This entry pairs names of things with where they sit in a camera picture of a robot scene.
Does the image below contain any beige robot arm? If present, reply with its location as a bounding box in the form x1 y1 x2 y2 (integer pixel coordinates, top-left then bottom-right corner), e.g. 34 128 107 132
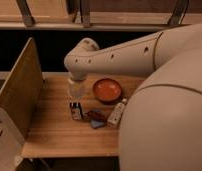
64 23 202 171

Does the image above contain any orange bowl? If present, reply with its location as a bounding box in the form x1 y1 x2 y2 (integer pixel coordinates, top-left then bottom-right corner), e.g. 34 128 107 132
93 78 122 102

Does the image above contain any dark red small object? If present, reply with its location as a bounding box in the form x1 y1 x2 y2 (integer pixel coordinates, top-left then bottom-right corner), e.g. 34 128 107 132
87 110 107 122

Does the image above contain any blue cloth piece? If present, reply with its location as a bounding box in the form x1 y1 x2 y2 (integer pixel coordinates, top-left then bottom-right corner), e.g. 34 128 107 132
90 120 106 129

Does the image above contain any left wooden side panel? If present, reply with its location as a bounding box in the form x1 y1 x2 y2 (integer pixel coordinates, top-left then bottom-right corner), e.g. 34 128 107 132
0 38 43 142

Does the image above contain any white tube bottle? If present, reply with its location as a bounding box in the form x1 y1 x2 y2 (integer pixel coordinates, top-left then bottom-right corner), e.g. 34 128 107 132
107 98 128 127

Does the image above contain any wooden shelf rail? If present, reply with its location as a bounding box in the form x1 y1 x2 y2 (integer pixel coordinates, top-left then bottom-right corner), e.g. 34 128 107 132
0 0 202 32

